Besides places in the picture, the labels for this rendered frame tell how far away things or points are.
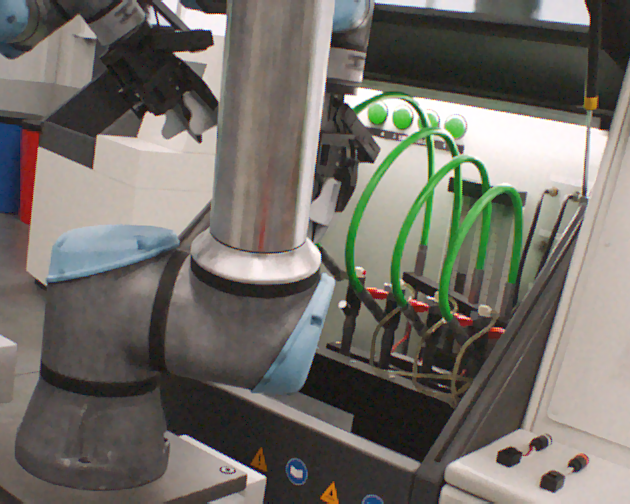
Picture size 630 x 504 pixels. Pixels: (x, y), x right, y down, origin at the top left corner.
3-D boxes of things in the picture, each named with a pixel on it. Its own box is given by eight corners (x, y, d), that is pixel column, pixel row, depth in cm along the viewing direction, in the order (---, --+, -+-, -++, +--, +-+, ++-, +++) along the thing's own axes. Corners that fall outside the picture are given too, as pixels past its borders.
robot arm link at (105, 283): (68, 333, 94) (81, 205, 92) (192, 359, 93) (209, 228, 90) (16, 367, 83) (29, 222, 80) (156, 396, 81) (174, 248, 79)
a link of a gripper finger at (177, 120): (169, 158, 142) (144, 112, 136) (192, 134, 145) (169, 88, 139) (183, 162, 140) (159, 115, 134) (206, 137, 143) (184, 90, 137)
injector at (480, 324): (438, 442, 143) (464, 314, 139) (454, 435, 147) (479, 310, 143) (454, 448, 141) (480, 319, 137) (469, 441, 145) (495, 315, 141)
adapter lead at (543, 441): (509, 469, 118) (512, 454, 117) (494, 463, 119) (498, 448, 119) (552, 449, 127) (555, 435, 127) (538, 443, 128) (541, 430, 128)
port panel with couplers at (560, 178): (507, 324, 166) (541, 155, 160) (515, 322, 168) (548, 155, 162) (574, 345, 158) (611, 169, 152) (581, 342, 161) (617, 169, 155)
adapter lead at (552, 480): (554, 494, 112) (557, 479, 111) (538, 488, 113) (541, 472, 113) (589, 469, 121) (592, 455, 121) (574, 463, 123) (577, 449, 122)
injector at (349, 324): (319, 393, 157) (338, 274, 153) (336, 388, 161) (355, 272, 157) (332, 398, 155) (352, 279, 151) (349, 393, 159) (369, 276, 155)
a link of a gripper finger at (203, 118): (211, 159, 135) (165, 114, 133) (235, 133, 137) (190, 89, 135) (218, 153, 132) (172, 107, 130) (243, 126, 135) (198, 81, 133)
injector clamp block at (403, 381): (291, 429, 159) (304, 346, 157) (325, 418, 167) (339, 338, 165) (460, 504, 140) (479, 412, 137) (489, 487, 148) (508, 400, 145)
